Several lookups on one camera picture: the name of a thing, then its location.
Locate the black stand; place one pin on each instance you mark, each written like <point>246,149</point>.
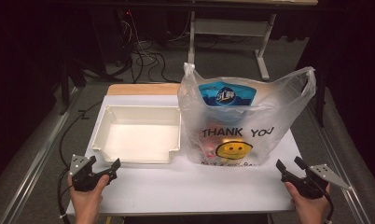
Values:
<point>64,93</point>
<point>321,99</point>

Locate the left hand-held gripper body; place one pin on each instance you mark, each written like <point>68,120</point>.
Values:
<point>81,182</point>

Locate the person's left hand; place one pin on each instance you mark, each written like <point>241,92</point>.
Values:
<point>86,205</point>

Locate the blue snack pouch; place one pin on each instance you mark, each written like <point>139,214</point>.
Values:
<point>226,93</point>

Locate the white plastic bin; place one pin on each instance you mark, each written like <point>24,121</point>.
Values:
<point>139,140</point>

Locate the aluminium rail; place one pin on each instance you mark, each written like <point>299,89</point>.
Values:
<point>328,149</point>
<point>30,174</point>

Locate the white board table cover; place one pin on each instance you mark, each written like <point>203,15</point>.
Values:
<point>182,193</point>

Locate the person's right hand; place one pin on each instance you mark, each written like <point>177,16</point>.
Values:
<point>311,211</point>

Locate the grey metal desk frame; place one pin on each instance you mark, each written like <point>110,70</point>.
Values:
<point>229,27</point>

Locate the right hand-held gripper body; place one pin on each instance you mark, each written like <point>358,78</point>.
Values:
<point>313,188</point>

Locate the clear plastic shopping bag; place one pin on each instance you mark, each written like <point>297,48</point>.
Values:
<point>269,102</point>

